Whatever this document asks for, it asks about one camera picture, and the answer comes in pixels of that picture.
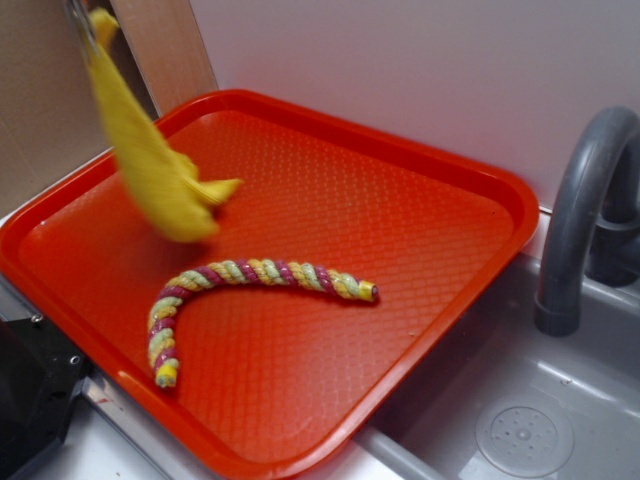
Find yellow microfiber cloth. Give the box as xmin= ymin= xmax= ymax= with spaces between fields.
xmin=86 ymin=8 xmax=242 ymax=243

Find silver keys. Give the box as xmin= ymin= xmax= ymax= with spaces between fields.
xmin=63 ymin=0 xmax=97 ymax=53

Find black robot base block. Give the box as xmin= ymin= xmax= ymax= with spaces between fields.
xmin=1 ymin=314 xmax=89 ymax=479

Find red plastic tray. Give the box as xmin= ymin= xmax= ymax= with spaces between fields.
xmin=1 ymin=91 xmax=538 ymax=479

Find grey plastic sink basin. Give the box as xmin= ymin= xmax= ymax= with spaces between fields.
xmin=357 ymin=256 xmax=639 ymax=479

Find wooden board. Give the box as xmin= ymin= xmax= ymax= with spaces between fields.
xmin=111 ymin=0 xmax=218 ymax=115

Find grey curved faucet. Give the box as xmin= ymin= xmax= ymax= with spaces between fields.
xmin=535 ymin=106 xmax=639 ymax=337

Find multicolour twisted rope toy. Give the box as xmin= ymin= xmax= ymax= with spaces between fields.
xmin=147 ymin=259 xmax=379 ymax=389

